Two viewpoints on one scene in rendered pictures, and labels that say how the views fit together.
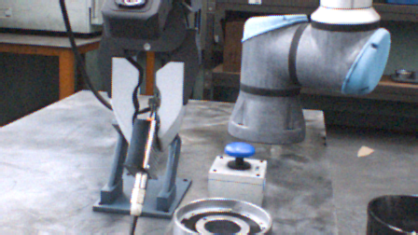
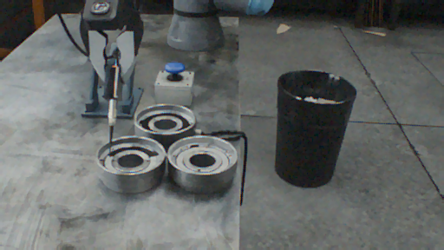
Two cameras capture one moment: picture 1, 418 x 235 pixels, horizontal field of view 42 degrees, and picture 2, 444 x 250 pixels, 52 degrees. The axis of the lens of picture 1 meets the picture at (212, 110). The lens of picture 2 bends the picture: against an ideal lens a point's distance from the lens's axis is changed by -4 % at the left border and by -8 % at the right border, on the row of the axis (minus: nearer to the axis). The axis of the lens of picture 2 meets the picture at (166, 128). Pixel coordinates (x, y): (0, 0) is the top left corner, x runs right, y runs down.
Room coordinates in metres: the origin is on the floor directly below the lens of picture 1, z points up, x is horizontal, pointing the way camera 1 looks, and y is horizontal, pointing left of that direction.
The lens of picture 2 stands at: (-0.17, -0.01, 1.23)
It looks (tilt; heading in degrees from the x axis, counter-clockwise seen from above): 30 degrees down; 359
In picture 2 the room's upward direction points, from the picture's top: 1 degrees counter-clockwise
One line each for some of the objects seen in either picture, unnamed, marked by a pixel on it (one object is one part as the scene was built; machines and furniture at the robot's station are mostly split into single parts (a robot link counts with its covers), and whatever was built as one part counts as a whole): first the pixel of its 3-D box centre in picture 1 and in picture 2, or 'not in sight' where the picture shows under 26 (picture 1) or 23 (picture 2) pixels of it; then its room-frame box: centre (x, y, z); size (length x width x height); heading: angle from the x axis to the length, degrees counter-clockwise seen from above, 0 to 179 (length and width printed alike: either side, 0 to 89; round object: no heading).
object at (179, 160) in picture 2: not in sight; (202, 165); (0.42, -0.07, 0.82); 0.08 x 0.08 x 0.02
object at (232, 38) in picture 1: (251, 45); not in sight; (4.14, -0.27, 0.64); 0.49 x 0.40 x 0.37; 86
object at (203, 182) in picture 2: not in sight; (202, 165); (0.42, -0.07, 0.82); 0.10 x 0.10 x 0.04
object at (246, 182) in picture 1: (238, 179); (175, 86); (0.70, -0.04, 0.82); 0.08 x 0.07 x 0.05; 171
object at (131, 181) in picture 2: not in sight; (131, 165); (0.43, 0.04, 0.82); 0.10 x 0.10 x 0.04
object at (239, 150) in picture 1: (239, 162); (174, 75); (0.69, -0.04, 0.85); 0.04 x 0.04 x 0.05
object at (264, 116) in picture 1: (268, 108); (196, 24); (1.03, -0.11, 0.85); 0.15 x 0.15 x 0.10
